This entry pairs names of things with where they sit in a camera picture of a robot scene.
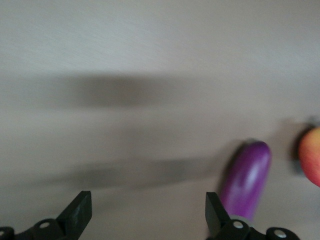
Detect red pomegranate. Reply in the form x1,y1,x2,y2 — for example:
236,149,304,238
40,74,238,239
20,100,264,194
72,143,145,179
298,126,320,188

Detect purple eggplant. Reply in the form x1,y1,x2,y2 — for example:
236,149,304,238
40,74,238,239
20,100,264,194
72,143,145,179
219,140,273,221

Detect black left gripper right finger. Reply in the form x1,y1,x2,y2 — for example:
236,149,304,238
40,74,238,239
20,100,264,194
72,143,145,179
205,191,301,240

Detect brown table cover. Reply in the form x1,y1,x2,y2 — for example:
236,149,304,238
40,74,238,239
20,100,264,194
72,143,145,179
0,0,320,240

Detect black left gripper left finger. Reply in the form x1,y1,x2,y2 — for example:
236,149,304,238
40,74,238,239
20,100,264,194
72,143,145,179
0,190,93,240

